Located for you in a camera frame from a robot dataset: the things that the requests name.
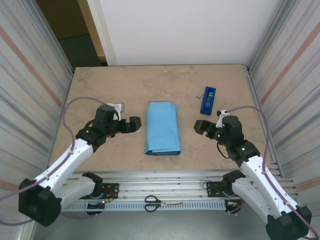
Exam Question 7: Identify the white door frame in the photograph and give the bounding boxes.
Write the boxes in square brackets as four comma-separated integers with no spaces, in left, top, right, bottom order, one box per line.
[86,0,118,67]

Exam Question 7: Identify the blue tape dispenser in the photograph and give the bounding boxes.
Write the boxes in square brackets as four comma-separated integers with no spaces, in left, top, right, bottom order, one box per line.
[199,86,217,116]

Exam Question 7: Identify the aluminium rail frame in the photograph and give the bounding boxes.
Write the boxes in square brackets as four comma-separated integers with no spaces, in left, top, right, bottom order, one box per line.
[26,169,301,202]

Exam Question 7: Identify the black handled scissors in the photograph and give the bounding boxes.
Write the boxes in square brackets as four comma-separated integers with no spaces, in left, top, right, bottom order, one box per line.
[144,195,184,213]

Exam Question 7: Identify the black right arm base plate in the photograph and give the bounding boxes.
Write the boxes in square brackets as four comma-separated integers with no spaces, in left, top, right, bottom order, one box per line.
[206,181,235,198]

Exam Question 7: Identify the black connector module with led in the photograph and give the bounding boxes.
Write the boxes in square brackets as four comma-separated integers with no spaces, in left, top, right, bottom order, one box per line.
[86,199,112,216]

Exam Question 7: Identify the brown wooden door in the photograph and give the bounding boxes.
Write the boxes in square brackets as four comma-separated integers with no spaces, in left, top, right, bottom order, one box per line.
[36,0,108,62]

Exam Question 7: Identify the blue cloth sheet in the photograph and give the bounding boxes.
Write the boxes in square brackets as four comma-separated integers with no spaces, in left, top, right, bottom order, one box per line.
[144,101,181,157]

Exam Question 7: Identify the black connector module with wires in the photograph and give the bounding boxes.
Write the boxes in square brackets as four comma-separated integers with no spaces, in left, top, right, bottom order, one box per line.
[224,199,243,215]

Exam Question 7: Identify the slotted grey cable duct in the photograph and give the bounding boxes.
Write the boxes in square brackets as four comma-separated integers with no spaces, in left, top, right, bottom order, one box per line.
[61,199,227,213]

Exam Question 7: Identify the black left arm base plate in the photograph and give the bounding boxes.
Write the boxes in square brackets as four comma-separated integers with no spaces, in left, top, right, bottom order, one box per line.
[94,182,120,200]

